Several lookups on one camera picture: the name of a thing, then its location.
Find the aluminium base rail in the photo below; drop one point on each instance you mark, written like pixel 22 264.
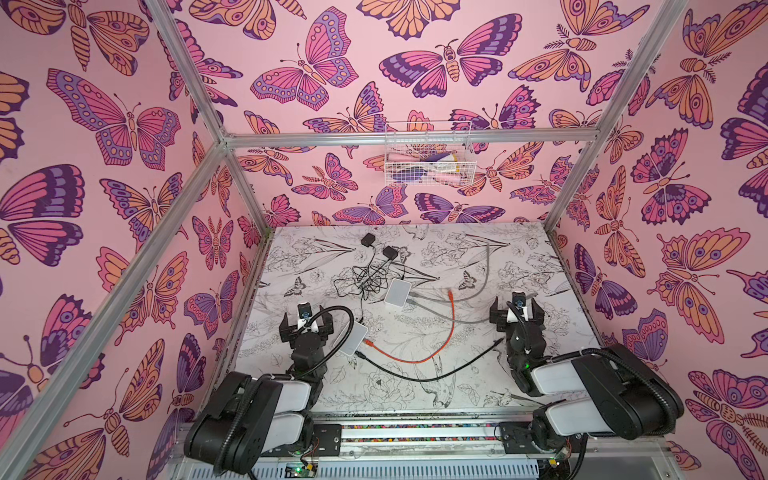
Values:
pixel 460 447

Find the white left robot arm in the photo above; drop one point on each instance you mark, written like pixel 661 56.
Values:
pixel 249 416

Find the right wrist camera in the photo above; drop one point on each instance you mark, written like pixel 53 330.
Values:
pixel 518 307

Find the white network switch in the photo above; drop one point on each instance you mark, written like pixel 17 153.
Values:
pixel 354 340
pixel 398 293

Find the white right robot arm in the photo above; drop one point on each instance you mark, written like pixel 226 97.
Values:
pixel 618 394

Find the white wire basket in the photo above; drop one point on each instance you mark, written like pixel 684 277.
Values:
pixel 423 153

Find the black power adapter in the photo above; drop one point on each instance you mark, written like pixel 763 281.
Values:
pixel 390 252
pixel 368 240

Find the black power adapter left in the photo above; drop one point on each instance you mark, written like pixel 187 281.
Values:
pixel 368 240

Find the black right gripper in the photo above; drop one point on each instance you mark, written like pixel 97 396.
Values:
pixel 517 321

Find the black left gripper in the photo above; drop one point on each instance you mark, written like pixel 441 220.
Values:
pixel 285 335

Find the black power adapter right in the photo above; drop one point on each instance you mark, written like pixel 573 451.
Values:
pixel 390 252

